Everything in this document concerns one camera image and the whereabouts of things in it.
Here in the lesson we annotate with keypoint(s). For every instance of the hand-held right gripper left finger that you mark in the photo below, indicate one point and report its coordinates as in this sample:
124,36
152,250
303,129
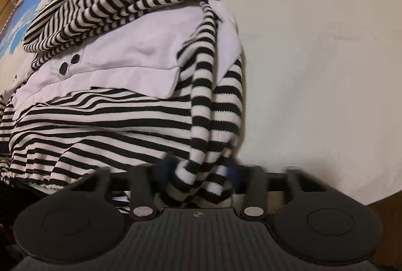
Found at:
163,171

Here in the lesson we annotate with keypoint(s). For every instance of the black white striped hooded garment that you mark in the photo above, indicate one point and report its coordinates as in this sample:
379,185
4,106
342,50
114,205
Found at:
119,76

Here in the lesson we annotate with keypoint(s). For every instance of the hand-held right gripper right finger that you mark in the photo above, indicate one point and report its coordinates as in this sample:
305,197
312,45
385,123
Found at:
235,175

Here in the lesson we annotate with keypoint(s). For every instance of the blue and white bed mat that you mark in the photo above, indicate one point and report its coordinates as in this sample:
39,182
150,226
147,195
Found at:
314,63

